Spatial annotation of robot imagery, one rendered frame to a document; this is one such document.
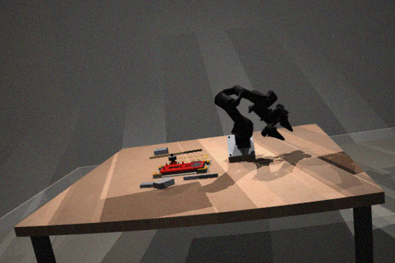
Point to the grey flat bar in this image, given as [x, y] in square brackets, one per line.
[208, 175]

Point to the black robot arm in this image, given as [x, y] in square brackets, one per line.
[243, 127]

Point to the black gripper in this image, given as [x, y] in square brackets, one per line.
[269, 128]

